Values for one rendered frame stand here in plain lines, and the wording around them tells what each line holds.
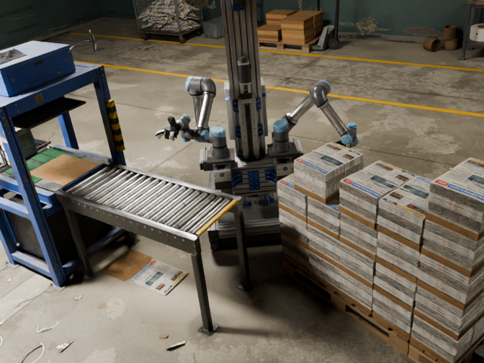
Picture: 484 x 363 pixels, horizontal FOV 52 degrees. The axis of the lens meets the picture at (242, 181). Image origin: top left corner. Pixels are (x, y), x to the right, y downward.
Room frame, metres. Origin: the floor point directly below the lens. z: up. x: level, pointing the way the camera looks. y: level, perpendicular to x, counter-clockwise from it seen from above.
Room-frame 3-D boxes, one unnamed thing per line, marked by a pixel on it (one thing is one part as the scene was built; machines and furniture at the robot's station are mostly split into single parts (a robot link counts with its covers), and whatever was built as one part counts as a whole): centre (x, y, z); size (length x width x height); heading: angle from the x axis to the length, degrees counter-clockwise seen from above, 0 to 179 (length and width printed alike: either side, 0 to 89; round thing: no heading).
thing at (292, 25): (9.58, -1.19, 0.28); 1.20 x 0.83 x 0.57; 54
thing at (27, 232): (3.68, 1.54, 0.38); 0.94 x 0.69 x 0.63; 144
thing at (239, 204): (3.29, 0.56, 0.74); 1.34 x 0.05 x 0.12; 54
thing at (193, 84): (3.62, 0.27, 1.19); 0.15 x 0.12 x 0.55; 64
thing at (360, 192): (2.58, -0.82, 0.95); 0.38 x 0.29 x 0.23; 125
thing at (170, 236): (2.88, 0.86, 0.74); 1.34 x 0.05 x 0.12; 54
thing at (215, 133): (3.57, 0.16, 0.98); 0.13 x 0.12 x 0.14; 64
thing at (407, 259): (2.69, -0.74, 0.42); 1.17 x 0.39 x 0.83; 36
